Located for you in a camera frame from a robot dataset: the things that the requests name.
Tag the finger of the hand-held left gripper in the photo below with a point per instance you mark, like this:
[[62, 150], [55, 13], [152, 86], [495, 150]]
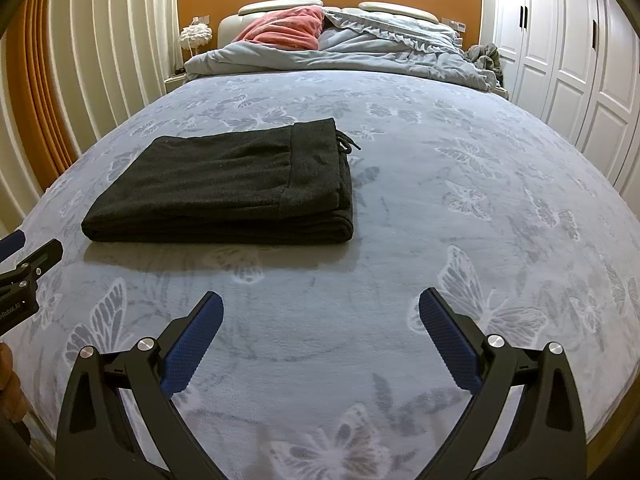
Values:
[[42, 257], [12, 245]]

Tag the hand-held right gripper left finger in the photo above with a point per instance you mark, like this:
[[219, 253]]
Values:
[[192, 345]]

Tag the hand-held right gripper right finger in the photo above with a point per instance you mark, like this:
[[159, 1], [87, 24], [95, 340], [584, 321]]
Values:
[[447, 342]]

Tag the black pants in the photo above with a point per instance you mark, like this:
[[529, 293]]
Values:
[[220, 180]]

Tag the person's left hand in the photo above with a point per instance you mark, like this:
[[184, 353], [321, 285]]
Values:
[[10, 385]]

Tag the butterfly print grey blanket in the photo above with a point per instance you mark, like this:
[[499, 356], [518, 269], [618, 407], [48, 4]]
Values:
[[425, 210]]

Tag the orange curtain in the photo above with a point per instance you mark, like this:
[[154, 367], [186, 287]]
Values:
[[42, 85]]

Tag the white curtain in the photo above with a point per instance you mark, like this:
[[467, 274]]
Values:
[[120, 50]]

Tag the white flower table lamp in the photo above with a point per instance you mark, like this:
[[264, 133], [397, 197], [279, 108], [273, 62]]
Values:
[[195, 37]]

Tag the grey clothes pile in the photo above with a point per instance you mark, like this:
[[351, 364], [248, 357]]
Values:
[[482, 57]]

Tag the beige bed headboard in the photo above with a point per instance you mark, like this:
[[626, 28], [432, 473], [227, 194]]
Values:
[[227, 27]]

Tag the grey ruffled duvet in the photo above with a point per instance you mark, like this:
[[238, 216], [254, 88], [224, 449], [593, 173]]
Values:
[[390, 45]]

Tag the white wardrobe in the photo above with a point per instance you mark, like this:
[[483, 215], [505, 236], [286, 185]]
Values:
[[560, 50]]

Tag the pink fleece blanket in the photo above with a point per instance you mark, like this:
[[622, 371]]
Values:
[[285, 30]]

